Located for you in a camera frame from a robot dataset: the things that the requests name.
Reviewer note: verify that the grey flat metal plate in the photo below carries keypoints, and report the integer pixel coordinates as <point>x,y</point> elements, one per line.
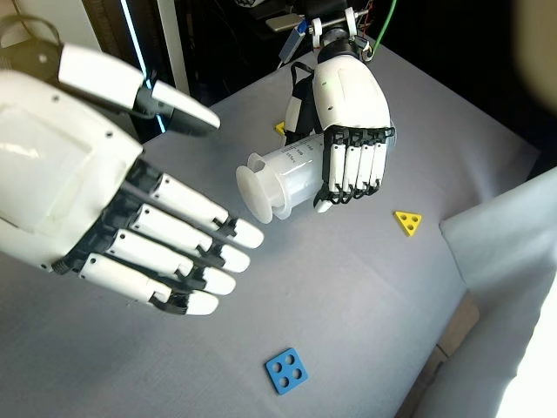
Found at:
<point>283,22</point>

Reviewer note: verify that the brown cardboard piece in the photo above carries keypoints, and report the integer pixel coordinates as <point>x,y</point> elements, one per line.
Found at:
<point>461,322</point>

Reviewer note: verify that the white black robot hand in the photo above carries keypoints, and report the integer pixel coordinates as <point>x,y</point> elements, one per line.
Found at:
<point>352,91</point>
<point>56,174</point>

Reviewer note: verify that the blue square block with holes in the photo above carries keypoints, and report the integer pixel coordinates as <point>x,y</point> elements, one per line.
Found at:
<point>287,370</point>

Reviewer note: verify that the pale grey fabric drape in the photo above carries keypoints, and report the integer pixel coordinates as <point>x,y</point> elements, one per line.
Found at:
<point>513,261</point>

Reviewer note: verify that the small yellow block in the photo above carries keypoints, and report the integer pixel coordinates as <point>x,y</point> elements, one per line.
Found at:
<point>280,128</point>

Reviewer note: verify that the white post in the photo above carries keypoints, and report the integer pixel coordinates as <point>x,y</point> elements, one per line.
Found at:
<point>172,39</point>

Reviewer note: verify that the grey table cloth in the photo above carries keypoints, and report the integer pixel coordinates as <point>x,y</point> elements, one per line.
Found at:
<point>348,305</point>

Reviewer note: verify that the yellow triangle block with holes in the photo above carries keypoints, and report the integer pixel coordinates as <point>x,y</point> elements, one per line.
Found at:
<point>408,222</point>

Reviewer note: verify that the silver adapter box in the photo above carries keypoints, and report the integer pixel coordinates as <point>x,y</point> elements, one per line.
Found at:
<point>292,45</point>

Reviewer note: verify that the blue light strip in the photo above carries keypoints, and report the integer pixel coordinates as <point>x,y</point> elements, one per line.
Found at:
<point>135,48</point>

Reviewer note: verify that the large clear plastic syringe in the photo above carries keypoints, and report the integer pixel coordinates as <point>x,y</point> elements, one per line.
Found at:
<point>287,174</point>

